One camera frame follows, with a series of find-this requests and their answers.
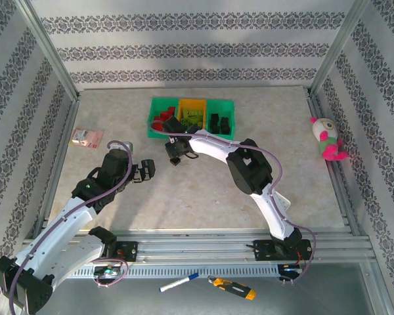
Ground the aluminium side rail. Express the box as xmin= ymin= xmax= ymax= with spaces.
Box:
xmin=307 ymin=88 xmax=362 ymax=237
xmin=32 ymin=98 xmax=81 ymax=237

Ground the white pink plush toy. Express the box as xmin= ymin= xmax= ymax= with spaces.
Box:
xmin=309 ymin=116 xmax=349 ymax=161

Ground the small circuit board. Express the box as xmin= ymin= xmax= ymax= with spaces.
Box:
xmin=281 ymin=263 xmax=305 ymax=275
xmin=92 ymin=266 xmax=122 ymax=279

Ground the pink card packet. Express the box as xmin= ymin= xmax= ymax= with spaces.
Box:
xmin=68 ymin=127 xmax=105 ymax=150

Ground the aluminium mounting rail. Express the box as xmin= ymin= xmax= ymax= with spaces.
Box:
xmin=18 ymin=229 xmax=375 ymax=263

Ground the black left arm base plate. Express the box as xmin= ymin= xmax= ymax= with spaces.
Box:
xmin=78 ymin=241 xmax=139 ymax=263

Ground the grey slotted cable duct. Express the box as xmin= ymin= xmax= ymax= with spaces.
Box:
xmin=31 ymin=264 xmax=280 ymax=279

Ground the aluminium frame post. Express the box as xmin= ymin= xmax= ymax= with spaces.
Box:
xmin=12 ymin=0 xmax=81 ymax=101
xmin=310 ymin=0 xmax=371 ymax=96

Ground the green plastic bin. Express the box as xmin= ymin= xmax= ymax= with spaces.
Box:
xmin=205 ymin=99 xmax=235 ymax=143
xmin=147 ymin=97 xmax=180 ymax=140

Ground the white blue marker pen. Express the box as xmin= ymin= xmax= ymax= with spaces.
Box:
xmin=159 ymin=272 xmax=200 ymax=293

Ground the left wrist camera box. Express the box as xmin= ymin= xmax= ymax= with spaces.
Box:
xmin=108 ymin=140 xmax=134 ymax=156

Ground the yellow black utility knife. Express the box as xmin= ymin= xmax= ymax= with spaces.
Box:
xmin=208 ymin=276 xmax=257 ymax=301

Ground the yellow plastic bin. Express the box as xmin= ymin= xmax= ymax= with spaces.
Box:
xmin=177 ymin=99 xmax=207 ymax=132

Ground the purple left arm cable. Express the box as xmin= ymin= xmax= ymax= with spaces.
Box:
xmin=10 ymin=140 xmax=134 ymax=315

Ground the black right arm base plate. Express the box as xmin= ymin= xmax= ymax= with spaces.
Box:
xmin=246 ymin=239 xmax=315 ymax=262

